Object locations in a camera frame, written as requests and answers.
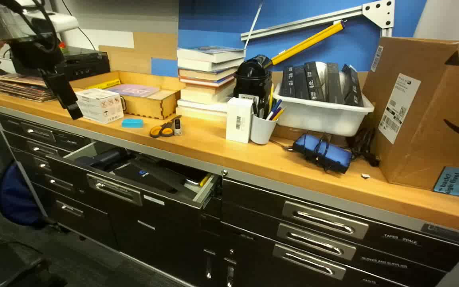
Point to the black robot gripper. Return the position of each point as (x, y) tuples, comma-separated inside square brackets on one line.
[(41, 53)]

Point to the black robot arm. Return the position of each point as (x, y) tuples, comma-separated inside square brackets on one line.
[(18, 22)]

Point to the small blue flat object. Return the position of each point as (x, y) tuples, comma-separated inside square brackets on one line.
[(132, 124)]

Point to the open black drawer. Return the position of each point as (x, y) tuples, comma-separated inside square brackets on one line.
[(134, 178)]

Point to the black drawer cabinet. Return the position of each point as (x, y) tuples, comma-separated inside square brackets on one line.
[(252, 234)]

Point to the stack of flat boards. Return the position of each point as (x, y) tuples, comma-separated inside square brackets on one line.
[(24, 87)]

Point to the white small cardboard box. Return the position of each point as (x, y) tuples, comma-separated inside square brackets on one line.
[(100, 106)]

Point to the wooden laser-cut tray box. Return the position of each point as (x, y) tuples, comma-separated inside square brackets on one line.
[(142, 95)]

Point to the blue bag on floor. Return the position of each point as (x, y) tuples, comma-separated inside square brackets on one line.
[(16, 200)]

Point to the stack of books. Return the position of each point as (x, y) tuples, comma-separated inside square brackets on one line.
[(209, 77)]

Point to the white rectangular box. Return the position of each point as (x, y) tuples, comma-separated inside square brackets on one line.
[(238, 120)]

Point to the black tape dispenser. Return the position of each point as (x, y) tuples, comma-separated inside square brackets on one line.
[(253, 77)]

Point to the white pen cup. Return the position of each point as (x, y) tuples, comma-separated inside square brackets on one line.
[(261, 130)]

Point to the white plastic bin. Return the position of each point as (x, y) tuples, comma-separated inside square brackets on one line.
[(322, 117)]

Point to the blue black folded pouch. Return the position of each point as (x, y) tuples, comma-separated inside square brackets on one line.
[(322, 154)]

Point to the yellow rod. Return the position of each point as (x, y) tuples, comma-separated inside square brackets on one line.
[(308, 42)]

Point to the large cardboard shipping box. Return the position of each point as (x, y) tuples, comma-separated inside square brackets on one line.
[(414, 89)]

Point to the blue sticky note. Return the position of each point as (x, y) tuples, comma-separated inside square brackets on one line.
[(448, 183)]

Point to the white metal bracket rail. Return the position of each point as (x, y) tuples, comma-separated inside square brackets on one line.
[(378, 12)]

